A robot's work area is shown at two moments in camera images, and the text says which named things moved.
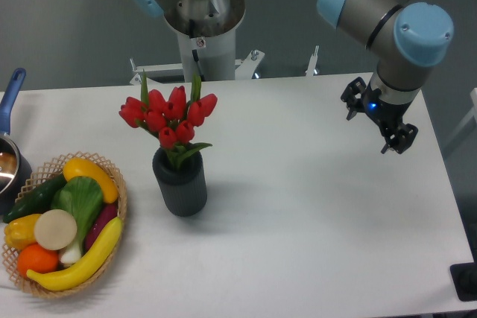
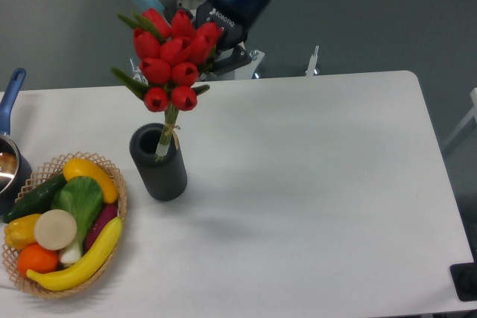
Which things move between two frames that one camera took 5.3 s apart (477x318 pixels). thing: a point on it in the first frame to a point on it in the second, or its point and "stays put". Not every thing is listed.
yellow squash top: [77, 167] stays put
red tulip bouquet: [171, 119] to [171, 58]
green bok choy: [83, 197] stays put
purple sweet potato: [109, 212] stays put
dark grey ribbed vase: [182, 191] to [165, 179]
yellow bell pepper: [20, 231] stays put
